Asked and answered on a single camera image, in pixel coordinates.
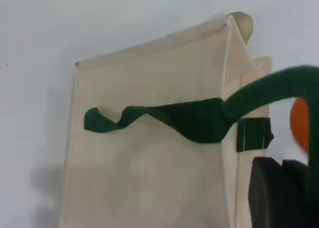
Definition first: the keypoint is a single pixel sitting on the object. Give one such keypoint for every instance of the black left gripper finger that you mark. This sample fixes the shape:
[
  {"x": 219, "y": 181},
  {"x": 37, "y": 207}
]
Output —
[
  {"x": 295, "y": 195},
  {"x": 265, "y": 193}
]

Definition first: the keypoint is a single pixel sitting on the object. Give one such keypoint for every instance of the orange toy fruit with stem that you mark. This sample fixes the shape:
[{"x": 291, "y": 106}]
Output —
[{"x": 299, "y": 125}]

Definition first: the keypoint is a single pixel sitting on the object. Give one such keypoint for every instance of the beige toy potato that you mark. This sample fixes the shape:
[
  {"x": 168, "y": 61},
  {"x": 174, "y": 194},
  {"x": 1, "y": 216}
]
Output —
[{"x": 246, "y": 26}]

